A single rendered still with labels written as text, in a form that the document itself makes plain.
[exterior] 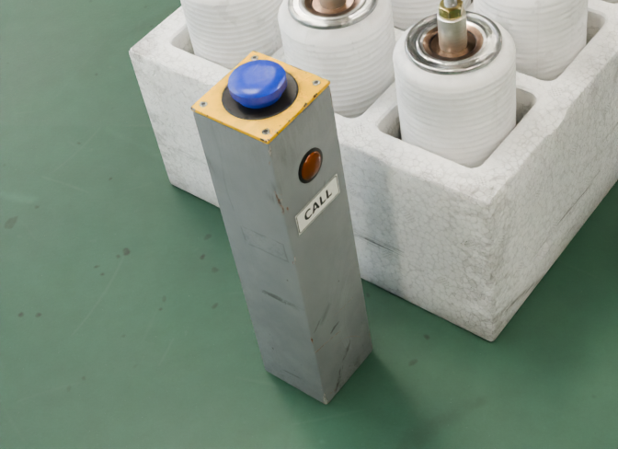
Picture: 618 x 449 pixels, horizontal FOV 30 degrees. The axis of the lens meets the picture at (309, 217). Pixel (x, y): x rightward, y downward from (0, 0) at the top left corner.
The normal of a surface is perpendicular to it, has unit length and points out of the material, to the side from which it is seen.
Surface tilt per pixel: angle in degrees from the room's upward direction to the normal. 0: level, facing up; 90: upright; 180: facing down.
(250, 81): 0
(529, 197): 90
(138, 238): 0
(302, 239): 90
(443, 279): 90
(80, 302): 0
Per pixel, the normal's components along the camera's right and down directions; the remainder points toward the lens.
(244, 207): -0.60, 0.64
